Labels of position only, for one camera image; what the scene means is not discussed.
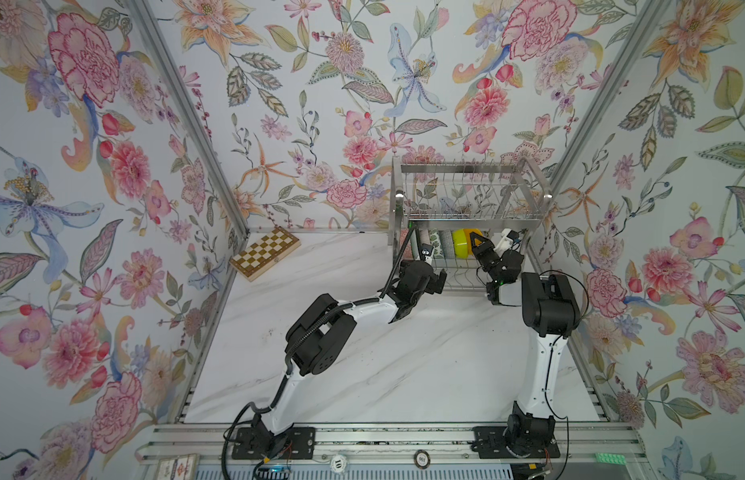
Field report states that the lime green plastic bowl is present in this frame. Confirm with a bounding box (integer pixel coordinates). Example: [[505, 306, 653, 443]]
[[452, 229, 471, 259]]

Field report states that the orange yellow plastic bowl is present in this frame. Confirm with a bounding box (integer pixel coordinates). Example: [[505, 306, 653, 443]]
[[464, 229, 485, 251]]

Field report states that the pink striped ceramic bowl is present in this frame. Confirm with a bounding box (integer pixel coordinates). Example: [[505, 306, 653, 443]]
[[419, 230, 433, 250]]

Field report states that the green leaf pattern bowl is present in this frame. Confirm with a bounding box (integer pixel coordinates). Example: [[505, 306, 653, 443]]
[[429, 230, 445, 259]]

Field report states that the two-tier steel dish rack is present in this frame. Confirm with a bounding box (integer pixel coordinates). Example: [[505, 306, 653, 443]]
[[389, 156, 553, 293]]

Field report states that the pale green ceramic bowl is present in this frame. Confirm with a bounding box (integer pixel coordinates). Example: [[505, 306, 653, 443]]
[[411, 230, 420, 260]]

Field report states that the dark blue floral bowl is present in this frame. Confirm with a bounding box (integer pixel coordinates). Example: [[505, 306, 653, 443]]
[[440, 231, 456, 259]]

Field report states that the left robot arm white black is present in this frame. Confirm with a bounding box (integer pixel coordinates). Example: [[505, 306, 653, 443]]
[[248, 260, 448, 447]]

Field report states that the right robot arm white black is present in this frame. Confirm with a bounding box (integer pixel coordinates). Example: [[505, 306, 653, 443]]
[[470, 232, 582, 458]]

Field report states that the wooden chess board box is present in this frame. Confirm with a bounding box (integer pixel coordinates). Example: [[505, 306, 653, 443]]
[[230, 227, 300, 282]]

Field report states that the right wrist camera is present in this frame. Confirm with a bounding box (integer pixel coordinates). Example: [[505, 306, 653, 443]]
[[492, 228, 522, 255]]

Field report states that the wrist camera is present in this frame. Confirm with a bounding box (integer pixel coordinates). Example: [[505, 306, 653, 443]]
[[419, 243, 434, 265], [492, 228, 522, 255]]

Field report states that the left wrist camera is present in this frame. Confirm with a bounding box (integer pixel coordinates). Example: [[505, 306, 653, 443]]
[[419, 243, 434, 265]]

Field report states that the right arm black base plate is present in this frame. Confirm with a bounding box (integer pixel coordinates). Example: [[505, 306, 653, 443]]
[[472, 425, 562, 461]]

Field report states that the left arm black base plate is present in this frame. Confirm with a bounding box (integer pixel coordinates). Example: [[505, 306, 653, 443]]
[[230, 427, 316, 461]]

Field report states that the aluminium front rail frame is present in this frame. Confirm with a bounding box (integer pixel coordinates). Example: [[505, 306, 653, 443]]
[[136, 421, 640, 479]]

